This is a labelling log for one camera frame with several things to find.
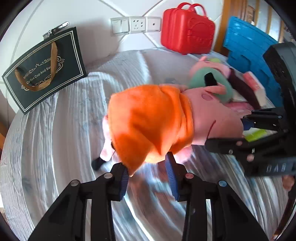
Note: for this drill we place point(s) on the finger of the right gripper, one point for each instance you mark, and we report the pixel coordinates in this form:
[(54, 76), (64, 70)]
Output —
[(238, 147), (269, 118)]

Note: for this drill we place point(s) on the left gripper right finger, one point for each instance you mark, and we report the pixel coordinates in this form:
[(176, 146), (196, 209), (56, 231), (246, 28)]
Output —
[(231, 219)]

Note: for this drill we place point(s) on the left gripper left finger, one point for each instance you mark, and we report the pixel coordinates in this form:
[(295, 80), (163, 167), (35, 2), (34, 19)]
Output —
[(66, 218)]

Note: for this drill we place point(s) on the red white tissue pack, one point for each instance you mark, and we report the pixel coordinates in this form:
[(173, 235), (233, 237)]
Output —
[(251, 80)]

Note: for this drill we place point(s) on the pig plush orange dress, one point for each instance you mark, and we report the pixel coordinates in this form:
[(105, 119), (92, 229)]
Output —
[(145, 122)]

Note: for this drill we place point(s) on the green wet wipes pack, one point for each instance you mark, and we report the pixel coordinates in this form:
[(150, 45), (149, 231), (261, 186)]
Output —
[(250, 133)]

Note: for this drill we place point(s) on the pig plush teal dress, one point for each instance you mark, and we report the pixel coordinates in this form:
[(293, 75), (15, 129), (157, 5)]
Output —
[(208, 73)]

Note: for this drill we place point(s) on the blue plastic storage bin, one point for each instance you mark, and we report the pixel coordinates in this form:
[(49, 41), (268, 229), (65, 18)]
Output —
[(246, 45)]

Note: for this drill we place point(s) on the green round monster toy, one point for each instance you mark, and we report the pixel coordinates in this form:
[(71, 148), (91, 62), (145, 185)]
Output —
[(215, 60)]

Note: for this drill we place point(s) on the red plastic bear suitcase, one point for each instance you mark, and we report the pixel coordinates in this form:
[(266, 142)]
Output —
[(186, 29)]

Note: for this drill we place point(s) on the orange wooden door frame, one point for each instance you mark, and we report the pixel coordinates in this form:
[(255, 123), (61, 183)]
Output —
[(231, 8)]

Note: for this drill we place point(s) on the white wall socket panel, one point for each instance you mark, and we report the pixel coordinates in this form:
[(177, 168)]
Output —
[(135, 25)]

